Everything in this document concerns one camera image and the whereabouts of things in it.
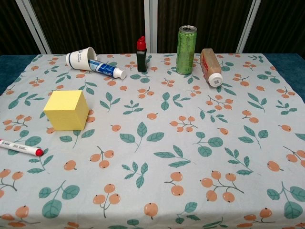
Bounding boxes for yellow cube block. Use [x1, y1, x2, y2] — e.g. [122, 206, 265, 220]
[43, 90, 90, 131]

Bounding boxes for brown drink bottle white cap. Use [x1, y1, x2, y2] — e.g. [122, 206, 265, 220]
[200, 48, 223, 87]

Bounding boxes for floral fruit print tablecloth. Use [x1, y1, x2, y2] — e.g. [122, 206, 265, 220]
[0, 53, 305, 229]

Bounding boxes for green drink can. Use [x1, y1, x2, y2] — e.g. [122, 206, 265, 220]
[176, 25, 198, 74]

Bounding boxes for white paper cup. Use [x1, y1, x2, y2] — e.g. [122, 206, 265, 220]
[65, 46, 98, 72]

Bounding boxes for red-capped white marker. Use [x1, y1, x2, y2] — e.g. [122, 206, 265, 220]
[0, 139, 44, 157]

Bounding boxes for white partition frame post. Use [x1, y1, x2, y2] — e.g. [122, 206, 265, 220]
[142, 0, 159, 53]
[235, 0, 262, 54]
[15, 0, 52, 55]

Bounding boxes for blue white toothpaste tube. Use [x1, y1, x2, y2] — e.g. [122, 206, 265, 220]
[88, 59, 127, 80]

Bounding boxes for dark ribbed partition panel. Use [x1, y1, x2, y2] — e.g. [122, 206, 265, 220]
[30, 0, 145, 54]
[157, 0, 252, 53]
[0, 0, 41, 56]
[245, 0, 305, 54]

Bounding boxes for small black red-capped bottle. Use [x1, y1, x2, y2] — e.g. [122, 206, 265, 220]
[136, 36, 148, 72]

